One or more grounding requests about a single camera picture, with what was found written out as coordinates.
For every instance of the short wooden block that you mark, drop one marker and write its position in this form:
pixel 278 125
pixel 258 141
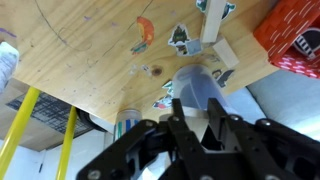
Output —
pixel 226 52

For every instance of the long wooden block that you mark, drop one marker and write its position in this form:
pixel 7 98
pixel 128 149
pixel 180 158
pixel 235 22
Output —
pixel 213 20

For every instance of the orange character sticker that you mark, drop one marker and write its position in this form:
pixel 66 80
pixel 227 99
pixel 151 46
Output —
pixel 146 33

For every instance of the black grid mat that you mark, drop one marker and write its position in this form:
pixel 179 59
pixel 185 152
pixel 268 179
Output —
pixel 46 113

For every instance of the teal white sticker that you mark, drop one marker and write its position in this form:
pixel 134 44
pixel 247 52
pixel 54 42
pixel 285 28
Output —
pixel 230 8

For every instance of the black round caster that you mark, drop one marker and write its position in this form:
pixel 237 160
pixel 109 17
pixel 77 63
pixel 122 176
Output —
pixel 87 120

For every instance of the yellow table legs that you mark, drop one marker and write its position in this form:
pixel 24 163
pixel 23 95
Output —
pixel 30 140

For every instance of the yellow table leg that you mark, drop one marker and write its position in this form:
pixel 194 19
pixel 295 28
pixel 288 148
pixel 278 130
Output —
pixel 20 126
pixel 66 143

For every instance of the red white animal sticker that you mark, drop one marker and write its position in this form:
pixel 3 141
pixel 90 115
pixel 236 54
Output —
pixel 163 101

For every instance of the red brick pattern box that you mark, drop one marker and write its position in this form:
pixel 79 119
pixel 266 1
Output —
pixel 283 30

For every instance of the dark tree house sticker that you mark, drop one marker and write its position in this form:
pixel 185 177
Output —
pixel 181 40

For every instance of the dark grey figure sticker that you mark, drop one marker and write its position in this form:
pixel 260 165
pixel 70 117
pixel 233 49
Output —
pixel 224 76

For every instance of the white purple printed packet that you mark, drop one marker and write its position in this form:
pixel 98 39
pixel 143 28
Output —
pixel 6 65

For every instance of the striped blue green can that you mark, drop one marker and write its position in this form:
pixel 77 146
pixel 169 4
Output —
pixel 127 125

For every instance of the translucent plastic cup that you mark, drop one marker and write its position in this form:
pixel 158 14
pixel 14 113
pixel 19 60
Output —
pixel 196 85

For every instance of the black white striped object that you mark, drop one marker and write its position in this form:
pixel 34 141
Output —
pixel 306 41

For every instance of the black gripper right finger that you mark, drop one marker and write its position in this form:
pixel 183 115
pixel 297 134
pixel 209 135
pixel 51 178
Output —
pixel 253 143

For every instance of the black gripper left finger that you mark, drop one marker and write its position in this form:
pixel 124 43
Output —
pixel 186 150

